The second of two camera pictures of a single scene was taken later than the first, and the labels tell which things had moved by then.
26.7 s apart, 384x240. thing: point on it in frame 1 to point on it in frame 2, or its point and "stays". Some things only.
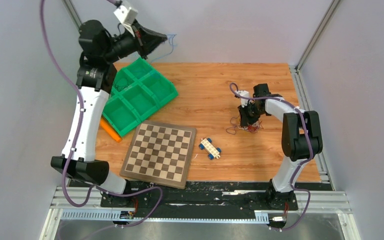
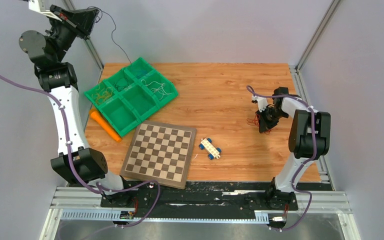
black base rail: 125,196 stays
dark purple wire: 232,127 to 99,19
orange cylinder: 107,127 stays
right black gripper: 246,120 to 264,124
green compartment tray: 137,92 stays
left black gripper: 148,45 to 81,21
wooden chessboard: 161,153 stays
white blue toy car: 207,145 stays
